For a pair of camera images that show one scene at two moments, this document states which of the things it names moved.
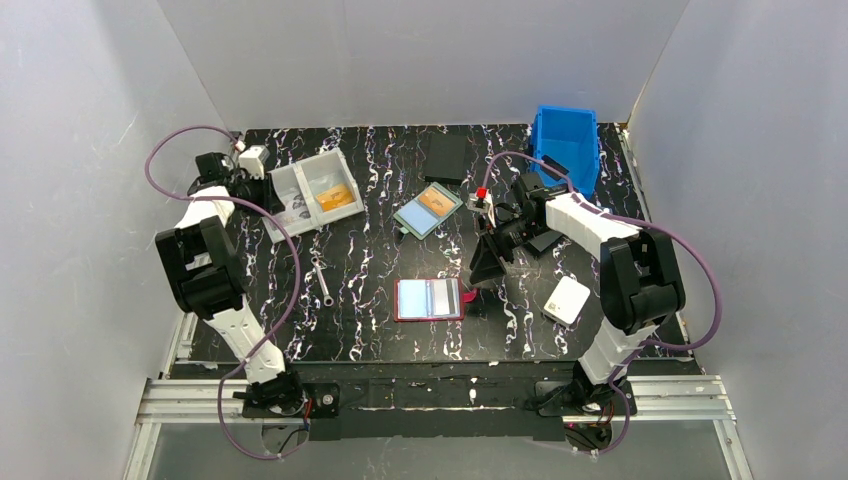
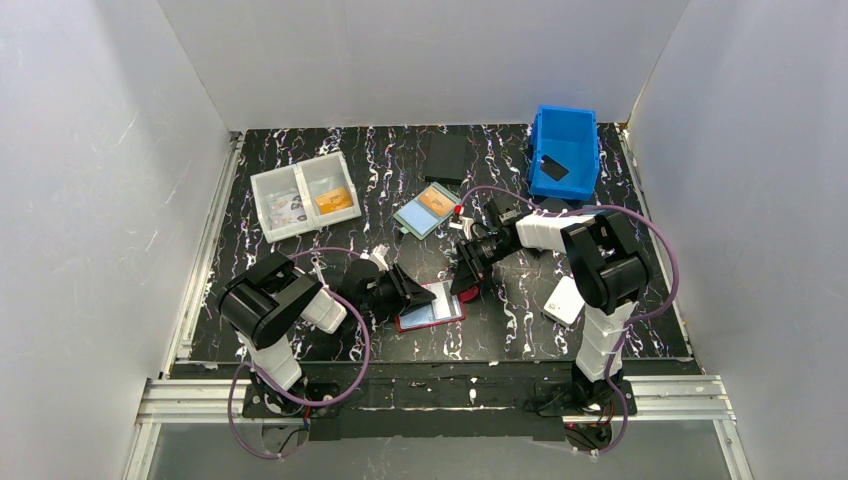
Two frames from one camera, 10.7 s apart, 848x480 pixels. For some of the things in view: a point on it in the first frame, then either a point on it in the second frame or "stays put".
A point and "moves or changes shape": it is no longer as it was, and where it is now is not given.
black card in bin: (555, 165) stays put
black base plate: (486, 409) stays put
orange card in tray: (335, 196) stays put
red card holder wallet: (432, 299) moves or changes shape
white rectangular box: (566, 301) stays put
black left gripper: (258, 192) -> (399, 288)
